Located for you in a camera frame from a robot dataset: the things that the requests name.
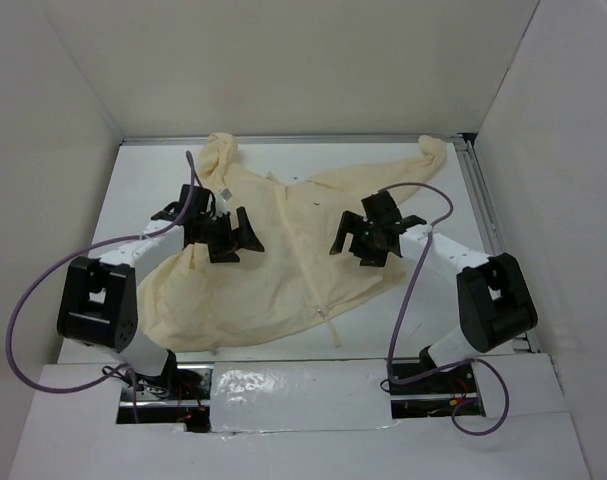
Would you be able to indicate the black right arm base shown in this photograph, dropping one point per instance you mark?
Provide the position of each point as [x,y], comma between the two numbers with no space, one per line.
[435,396]

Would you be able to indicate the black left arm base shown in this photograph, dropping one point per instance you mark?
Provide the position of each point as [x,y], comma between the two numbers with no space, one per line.
[182,398]

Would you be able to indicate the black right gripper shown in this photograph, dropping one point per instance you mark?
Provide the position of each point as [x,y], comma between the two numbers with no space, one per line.
[353,222]

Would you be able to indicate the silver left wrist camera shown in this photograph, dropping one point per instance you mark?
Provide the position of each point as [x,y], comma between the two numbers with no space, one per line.
[223,195]

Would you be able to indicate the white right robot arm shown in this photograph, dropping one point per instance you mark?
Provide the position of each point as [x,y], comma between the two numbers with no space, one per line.
[493,300]

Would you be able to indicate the cream yellow jacket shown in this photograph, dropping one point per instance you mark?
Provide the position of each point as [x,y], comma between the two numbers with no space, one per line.
[189,304]

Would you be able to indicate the aluminium frame rail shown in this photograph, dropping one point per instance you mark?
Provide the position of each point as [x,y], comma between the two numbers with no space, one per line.
[148,174]

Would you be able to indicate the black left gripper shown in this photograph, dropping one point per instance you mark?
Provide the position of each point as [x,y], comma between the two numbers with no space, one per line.
[242,237]

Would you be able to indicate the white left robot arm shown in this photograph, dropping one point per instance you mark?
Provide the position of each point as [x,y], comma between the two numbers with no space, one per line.
[99,301]

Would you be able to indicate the white taped front board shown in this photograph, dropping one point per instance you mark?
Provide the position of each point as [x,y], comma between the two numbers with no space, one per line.
[299,396]

